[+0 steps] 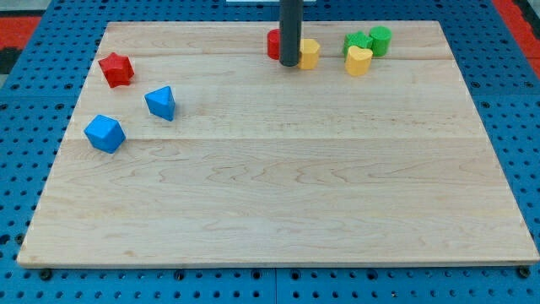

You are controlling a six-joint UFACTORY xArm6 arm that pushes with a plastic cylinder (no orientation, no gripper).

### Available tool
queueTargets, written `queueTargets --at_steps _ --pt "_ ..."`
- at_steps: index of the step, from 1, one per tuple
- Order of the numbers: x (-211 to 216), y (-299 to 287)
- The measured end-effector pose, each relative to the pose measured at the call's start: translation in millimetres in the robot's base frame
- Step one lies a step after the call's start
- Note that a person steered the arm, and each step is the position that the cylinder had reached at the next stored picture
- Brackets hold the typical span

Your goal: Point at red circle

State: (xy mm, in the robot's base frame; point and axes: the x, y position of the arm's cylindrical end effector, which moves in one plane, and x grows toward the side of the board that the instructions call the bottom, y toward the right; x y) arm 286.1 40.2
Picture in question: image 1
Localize wooden board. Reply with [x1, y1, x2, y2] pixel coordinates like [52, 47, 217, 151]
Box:
[18, 21, 539, 269]

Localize yellow hexagon block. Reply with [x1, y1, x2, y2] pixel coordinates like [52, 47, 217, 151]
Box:
[298, 39, 321, 70]

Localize red cylinder block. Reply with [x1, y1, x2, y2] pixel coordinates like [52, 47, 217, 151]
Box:
[267, 29, 280, 60]

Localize blue triangle block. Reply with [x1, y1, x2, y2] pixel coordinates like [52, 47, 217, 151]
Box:
[144, 86, 176, 122]

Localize yellow heart block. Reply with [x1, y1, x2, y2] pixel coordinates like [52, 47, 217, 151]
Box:
[345, 46, 373, 76]

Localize black cylindrical pointer rod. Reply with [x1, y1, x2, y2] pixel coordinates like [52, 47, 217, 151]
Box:
[279, 0, 303, 67]

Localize green star block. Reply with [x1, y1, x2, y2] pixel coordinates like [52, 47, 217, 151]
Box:
[343, 31, 374, 57]

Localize green cylinder block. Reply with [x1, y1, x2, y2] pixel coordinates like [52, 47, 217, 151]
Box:
[369, 26, 392, 57]

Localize blue cube block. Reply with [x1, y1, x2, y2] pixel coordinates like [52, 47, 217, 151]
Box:
[84, 115, 126, 154]

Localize red star block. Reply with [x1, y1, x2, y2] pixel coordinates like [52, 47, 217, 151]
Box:
[98, 52, 134, 88]

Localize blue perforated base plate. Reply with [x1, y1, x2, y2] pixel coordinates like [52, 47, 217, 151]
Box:
[1, 0, 539, 303]

